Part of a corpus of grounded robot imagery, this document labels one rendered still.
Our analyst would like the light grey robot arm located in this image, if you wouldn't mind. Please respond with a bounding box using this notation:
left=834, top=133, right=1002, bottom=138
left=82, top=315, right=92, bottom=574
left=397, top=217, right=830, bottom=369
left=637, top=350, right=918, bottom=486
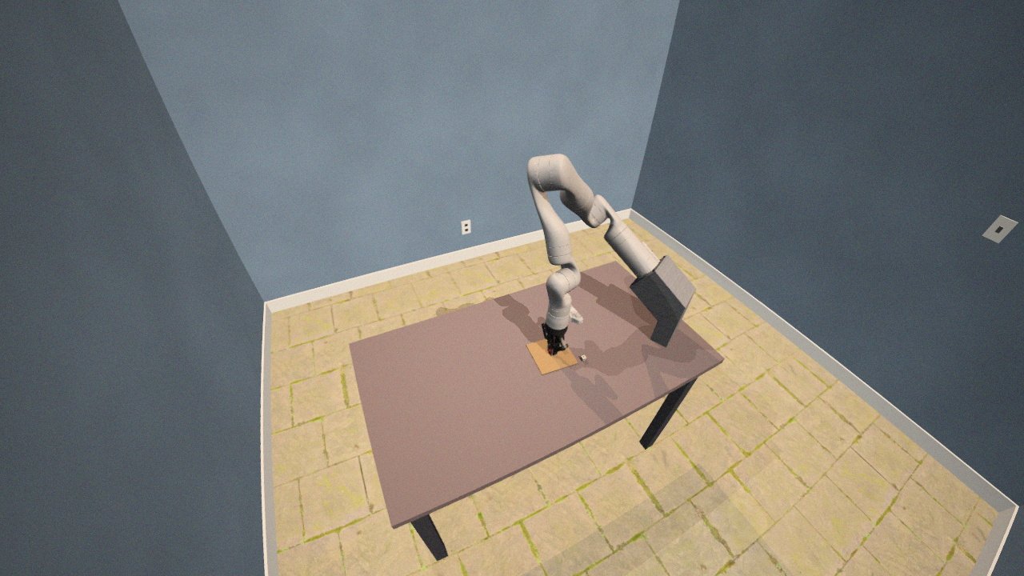
left=526, top=154, right=660, bottom=330

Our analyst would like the tan square mat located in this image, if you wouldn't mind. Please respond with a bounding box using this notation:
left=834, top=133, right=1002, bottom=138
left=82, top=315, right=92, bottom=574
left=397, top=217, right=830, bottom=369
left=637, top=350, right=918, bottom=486
left=526, top=339, right=578, bottom=375

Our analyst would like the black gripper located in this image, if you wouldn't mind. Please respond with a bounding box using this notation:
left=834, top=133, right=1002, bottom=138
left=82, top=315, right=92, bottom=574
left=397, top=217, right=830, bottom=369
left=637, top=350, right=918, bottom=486
left=542, top=322, right=569, bottom=356

